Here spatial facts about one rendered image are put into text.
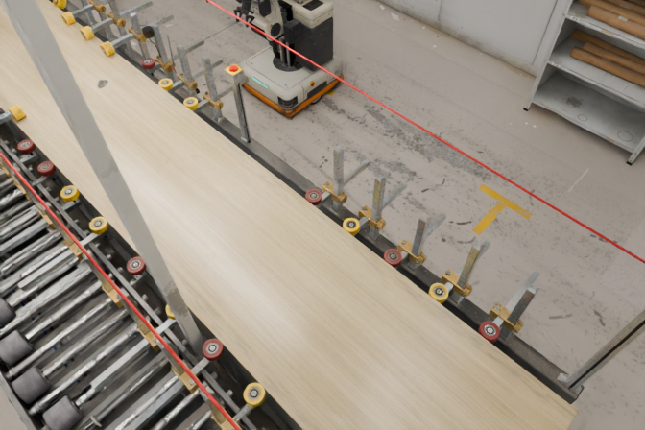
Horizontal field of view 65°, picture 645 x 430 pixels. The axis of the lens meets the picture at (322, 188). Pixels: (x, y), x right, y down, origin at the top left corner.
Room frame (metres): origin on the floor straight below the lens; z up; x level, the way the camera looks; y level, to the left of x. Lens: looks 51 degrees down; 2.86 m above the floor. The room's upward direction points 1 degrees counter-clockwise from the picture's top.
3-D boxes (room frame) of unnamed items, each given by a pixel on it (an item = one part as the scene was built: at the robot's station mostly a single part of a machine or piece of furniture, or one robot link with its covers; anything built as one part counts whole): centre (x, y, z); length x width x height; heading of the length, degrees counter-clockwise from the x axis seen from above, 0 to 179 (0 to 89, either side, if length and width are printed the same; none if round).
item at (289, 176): (2.44, 0.76, 0.67); 5.11 x 0.08 x 0.10; 45
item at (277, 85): (3.44, 0.25, 0.16); 0.67 x 0.64 x 0.25; 135
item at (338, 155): (1.60, -0.08, 0.93); 0.04 x 0.04 x 0.48; 45
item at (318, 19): (3.50, 0.18, 0.59); 0.55 x 0.34 x 0.83; 45
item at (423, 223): (1.25, -0.43, 0.87); 0.04 x 0.04 x 0.48; 45
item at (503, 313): (0.91, -0.77, 0.83); 0.14 x 0.06 x 0.05; 45
